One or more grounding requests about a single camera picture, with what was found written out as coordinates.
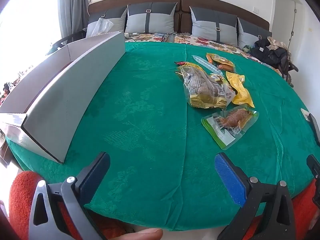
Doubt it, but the long clear tube packet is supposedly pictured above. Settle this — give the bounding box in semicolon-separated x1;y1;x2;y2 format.
192;55;223;75

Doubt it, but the pile of black clothes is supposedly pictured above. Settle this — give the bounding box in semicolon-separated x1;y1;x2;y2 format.
250;36;299;78

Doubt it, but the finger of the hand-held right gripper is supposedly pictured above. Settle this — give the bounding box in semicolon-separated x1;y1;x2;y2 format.
307;154;320;205
309;114;320;147

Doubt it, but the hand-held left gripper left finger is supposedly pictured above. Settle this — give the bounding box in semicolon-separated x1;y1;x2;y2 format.
28;151;111;240

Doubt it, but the person's left hand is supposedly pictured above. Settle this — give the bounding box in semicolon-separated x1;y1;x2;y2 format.
110;228;163;240

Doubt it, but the grey curtain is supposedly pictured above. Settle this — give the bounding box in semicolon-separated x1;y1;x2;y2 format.
59;0;88;40

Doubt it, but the white cardboard box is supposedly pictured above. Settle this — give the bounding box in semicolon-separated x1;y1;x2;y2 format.
0;31;126;164

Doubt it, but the green-edged clear meat packet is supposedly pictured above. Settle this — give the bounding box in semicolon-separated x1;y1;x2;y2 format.
201;106;259;150

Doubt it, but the yellow-edged sausage packet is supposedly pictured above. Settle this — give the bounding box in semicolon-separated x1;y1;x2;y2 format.
206;53;237;73

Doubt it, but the dark wooden chair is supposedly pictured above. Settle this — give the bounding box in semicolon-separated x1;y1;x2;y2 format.
46;29;87;55

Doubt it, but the floral bedsheet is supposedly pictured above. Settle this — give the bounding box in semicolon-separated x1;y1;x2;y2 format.
124;32;283;74

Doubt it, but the green blanket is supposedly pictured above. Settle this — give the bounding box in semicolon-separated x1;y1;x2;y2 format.
5;40;320;232

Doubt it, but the grey pillow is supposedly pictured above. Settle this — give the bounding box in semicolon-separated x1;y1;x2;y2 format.
125;2;177;34
189;6;238;47
237;17;272;48
86;6;128;34

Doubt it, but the yellow snack packet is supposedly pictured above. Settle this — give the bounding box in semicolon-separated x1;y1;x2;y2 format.
226;71;255;108

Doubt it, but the large clear gold snack bag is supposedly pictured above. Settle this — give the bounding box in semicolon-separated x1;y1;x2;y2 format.
175;64;237;109

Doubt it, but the clear plastic bag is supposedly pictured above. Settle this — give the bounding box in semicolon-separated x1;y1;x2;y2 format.
91;17;114;37

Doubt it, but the brown padded headboard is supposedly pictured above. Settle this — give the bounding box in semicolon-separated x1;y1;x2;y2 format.
87;0;272;34

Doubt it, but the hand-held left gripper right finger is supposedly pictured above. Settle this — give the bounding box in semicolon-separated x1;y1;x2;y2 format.
214;152;297;240

